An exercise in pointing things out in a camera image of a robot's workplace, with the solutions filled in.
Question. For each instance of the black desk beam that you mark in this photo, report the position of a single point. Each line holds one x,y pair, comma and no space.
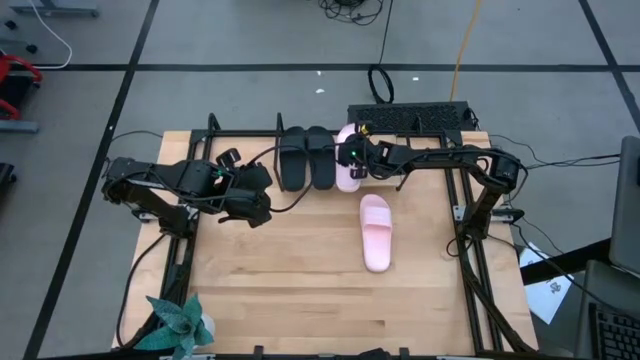
565,260

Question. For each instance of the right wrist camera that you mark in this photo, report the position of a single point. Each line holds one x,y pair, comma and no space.
363,129

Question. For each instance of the red and black trolley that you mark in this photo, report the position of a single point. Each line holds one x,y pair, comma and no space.
12,92

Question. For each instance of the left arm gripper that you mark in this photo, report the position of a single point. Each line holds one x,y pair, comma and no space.
231,187

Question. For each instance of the pink slide sandal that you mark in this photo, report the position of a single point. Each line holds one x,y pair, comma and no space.
376,235
346,186

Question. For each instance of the black aluminium table frame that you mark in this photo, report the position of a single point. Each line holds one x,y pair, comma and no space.
240,134

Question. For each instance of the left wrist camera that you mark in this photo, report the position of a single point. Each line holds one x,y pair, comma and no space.
229,158

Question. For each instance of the grey laptop with keyboard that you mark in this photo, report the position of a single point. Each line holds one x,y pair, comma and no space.
615,330

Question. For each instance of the grey laptop lid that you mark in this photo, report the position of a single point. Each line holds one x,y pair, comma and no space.
627,205

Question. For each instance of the green plant in white pot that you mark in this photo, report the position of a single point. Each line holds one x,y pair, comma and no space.
175,325

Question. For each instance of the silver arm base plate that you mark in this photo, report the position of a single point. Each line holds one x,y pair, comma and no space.
507,214
150,218

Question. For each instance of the black keyboard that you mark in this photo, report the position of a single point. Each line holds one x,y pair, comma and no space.
410,117

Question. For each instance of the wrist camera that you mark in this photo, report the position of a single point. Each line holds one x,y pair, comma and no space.
229,158
363,129

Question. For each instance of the black floor object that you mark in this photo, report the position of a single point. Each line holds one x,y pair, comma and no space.
7,174

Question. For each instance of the grey metal base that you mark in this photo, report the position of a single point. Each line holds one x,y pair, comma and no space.
20,127

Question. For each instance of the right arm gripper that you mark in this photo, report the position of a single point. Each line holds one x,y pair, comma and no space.
375,157

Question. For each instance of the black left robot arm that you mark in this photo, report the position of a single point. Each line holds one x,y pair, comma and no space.
150,175

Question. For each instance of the black caster wheel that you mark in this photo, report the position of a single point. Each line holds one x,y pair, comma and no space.
10,25
32,49

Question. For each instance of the grey desk foot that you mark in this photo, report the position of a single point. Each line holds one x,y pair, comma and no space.
55,7

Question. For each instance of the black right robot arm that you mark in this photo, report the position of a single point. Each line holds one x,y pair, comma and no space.
450,156

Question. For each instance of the black slide sandal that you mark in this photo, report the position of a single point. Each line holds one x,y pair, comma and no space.
321,167
292,165

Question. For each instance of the white paper sheet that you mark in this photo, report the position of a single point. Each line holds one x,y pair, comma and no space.
545,295

